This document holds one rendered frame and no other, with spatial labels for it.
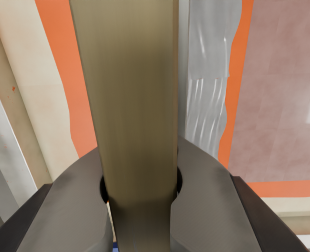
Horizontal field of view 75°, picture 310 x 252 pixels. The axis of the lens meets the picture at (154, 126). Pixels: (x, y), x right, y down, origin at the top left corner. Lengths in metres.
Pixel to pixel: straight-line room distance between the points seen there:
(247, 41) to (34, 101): 0.26
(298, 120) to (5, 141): 0.37
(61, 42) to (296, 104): 0.30
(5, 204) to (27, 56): 1.95
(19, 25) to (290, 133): 0.36
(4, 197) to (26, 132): 1.82
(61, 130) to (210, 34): 0.22
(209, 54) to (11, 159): 0.27
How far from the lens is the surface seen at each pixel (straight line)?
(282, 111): 0.31
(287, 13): 0.28
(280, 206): 0.43
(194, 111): 0.26
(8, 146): 0.30
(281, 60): 0.29
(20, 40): 0.28
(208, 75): 0.25
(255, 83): 0.28
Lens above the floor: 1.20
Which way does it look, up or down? 63 degrees down
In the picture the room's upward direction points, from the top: 179 degrees clockwise
